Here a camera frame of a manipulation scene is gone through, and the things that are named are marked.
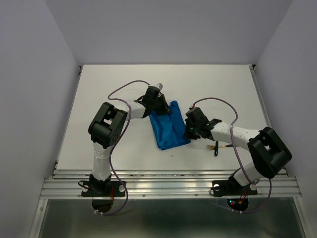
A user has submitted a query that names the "blue cloth napkin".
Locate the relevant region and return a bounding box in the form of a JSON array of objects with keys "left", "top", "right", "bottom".
[{"left": 149, "top": 101, "right": 191, "bottom": 150}]

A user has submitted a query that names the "gold spoon green handle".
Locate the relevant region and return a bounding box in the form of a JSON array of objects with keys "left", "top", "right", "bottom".
[{"left": 214, "top": 141, "right": 218, "bottom": 157}]

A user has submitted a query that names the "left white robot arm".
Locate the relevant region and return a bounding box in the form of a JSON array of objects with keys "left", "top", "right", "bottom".
[{"left": 80, "top": 83, "right": 172, "bottom": 196}]

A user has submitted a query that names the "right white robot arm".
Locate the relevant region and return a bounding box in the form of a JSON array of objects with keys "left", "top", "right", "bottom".
[{"left": 185, "top": 107, "right": 292, "bottom": 197}]

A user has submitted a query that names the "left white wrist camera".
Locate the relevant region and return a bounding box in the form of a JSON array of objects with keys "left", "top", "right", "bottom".
[{"left": 155, "top": 83, "right": 163, "bottom": 90}]

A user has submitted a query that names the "gold fork green handle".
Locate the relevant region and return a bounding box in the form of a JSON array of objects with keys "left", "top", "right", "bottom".
[{"left": 207, "top": 144, "right": 233, "bottom": 150}]

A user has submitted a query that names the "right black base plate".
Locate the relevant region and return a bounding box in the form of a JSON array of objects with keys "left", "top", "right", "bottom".
[{"left": 209, "top": 179, "right": 258, "bottom": 197}]

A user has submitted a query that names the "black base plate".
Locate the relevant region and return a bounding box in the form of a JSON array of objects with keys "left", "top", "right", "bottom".
[
  {"left": 78, "top": 180, "right": 126, "bottom": 197},
  {"left": 209, "top": 179, "right": 258, "bottom": 197}
]

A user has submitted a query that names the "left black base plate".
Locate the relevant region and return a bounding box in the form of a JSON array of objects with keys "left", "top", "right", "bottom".
[{"left": 78, "top": 180, "right": 126, "bottom": 197}]

